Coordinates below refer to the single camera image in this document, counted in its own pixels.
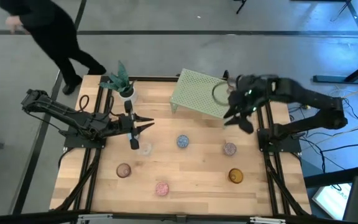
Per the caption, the white plant pot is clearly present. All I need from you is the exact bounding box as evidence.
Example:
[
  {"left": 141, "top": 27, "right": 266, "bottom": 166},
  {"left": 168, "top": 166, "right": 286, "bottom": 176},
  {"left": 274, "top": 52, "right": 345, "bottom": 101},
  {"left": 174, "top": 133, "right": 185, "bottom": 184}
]
[{"left": 117, "top": 88, "right": 138, "bottom": 105}]

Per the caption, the black rig crossbeam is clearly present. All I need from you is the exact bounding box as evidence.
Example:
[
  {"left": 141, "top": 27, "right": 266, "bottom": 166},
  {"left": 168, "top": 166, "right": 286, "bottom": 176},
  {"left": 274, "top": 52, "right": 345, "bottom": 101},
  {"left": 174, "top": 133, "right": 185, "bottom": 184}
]
[{"left": 0, "top": 210, "right": 358, "bottom": 224}]

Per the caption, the green perforated metal shelf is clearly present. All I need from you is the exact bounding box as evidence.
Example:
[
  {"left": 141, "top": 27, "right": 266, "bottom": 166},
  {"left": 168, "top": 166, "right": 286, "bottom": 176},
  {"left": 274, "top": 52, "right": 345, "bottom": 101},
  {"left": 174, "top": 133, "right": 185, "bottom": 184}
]
[{"left": 168, "top": 68, "right": 233, "bottom": 119}]

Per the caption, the amber ribbed glass candle holder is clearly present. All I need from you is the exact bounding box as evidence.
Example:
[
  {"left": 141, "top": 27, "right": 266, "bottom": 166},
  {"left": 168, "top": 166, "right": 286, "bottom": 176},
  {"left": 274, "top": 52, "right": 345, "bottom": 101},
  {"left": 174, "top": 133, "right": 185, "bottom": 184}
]
[{"left": 227, "top": 168, "right": 244, "bottom": 185}]

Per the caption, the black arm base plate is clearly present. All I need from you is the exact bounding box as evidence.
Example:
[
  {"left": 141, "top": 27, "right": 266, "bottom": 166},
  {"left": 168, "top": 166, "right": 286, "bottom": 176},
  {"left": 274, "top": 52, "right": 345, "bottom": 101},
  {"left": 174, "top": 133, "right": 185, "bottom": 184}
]
[
  {"left": 257, "top": 128, "right": 301, "bottom": 154},
  {"left": 63, "top": 134, "right": 107, "bottom": 149}
]

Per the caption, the black tripod leg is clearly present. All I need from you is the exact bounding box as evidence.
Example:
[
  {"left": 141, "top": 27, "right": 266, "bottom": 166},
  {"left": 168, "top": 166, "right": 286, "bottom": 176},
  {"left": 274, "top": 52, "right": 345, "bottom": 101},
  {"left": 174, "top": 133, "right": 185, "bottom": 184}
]
[{"left": 235, "top": 0, "right": 248, "bottom": 15}]

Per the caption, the person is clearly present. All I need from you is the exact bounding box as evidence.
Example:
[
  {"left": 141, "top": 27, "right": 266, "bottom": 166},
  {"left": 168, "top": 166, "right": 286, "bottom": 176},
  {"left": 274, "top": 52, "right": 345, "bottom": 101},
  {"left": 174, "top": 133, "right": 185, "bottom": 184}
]
[{"left": 0, "top": 0, "right": 108, "bottom": 96}]

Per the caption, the green snake plant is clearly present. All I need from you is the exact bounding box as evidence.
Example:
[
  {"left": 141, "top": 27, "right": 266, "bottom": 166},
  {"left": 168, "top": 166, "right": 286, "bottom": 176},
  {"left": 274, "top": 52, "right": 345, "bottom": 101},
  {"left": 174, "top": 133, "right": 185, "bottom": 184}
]
[{"left": 99, "top": 60, "right": 136, "bottom": 94}]

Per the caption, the clear ribbed glass candle holder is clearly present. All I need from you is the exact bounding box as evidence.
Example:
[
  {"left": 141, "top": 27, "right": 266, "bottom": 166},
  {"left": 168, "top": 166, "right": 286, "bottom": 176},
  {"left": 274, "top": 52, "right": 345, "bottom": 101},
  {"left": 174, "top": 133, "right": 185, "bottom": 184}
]
[{"left": 137, "top": 142, "right": 154, "bottom": 157}]

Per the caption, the black aluminium table frame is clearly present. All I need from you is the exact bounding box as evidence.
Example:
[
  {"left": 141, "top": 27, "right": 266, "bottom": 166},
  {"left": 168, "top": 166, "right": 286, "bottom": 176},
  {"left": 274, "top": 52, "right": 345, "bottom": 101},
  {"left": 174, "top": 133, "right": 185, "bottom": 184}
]
[{"left": 50, "top": 74, "right": 312, "bottom": 218}]

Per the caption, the black desk leg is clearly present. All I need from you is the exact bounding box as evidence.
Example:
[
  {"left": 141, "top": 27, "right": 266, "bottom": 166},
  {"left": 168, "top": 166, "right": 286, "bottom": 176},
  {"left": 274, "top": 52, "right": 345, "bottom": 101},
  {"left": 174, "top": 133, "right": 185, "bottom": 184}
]
[{"left": 303, "top": 164, "right": 358, "bottom": 188}]

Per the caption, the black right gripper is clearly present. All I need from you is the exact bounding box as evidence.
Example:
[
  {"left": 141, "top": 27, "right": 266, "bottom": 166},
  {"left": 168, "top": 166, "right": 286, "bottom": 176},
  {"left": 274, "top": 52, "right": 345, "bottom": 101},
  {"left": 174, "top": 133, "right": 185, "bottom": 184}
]
[{"left": 223, "top": 73, "right": 273, "bottom": 135}]

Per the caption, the brown glass cup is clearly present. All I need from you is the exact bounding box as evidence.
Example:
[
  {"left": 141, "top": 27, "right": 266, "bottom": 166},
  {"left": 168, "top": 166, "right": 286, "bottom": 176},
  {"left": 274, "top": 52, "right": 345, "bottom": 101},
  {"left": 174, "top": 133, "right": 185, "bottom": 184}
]
[{"left": 116, "top": 162, "right": 132, "bottom": 179}]

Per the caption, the black looped cable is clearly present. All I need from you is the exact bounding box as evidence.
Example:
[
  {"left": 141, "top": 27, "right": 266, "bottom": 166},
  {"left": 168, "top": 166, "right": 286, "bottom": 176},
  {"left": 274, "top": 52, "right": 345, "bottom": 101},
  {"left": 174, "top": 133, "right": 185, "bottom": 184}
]
[
  {"left": 78, "top": 94, "right": 90, "bottom": 113},
  {"left": 106, "top": 94, "right": 115, "bottom": 116}
]

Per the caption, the white lit screen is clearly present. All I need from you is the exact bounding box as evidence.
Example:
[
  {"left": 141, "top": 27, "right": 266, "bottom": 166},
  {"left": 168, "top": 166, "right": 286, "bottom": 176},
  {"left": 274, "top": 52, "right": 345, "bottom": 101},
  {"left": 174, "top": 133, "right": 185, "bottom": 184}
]
[{"left": 311, "top": 182, "right": 352, "bottom": 220}]

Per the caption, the black floor cable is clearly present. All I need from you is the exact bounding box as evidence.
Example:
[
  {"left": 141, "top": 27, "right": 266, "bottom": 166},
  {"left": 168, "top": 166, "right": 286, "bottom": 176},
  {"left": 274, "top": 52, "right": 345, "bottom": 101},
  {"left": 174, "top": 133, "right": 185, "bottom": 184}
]
[{"left": 300, "top": 93, "right": 358, "bottom": 175}]

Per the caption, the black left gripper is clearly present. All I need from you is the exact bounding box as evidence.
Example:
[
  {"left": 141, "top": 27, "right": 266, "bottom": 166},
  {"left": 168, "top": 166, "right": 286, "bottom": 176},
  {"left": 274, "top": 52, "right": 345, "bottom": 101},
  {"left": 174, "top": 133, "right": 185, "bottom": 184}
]
[{"left": 116, "top": 99, "right": 155, "bottom": 151}]

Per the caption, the tan floor cable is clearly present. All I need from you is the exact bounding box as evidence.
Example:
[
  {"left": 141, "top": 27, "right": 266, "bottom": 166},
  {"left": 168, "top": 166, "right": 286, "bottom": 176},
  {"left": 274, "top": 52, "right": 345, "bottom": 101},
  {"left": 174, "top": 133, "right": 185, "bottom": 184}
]
[{"left": 303, "top": 81, "right": 358, "bottom": 147}]

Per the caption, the purple patterned candle tin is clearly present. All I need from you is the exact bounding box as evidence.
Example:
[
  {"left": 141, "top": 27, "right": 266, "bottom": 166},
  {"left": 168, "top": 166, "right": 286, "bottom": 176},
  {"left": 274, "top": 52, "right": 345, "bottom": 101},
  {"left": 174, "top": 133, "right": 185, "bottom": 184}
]
[{"left": 223, "top": 142, "right": 237, "bottom": 156}]

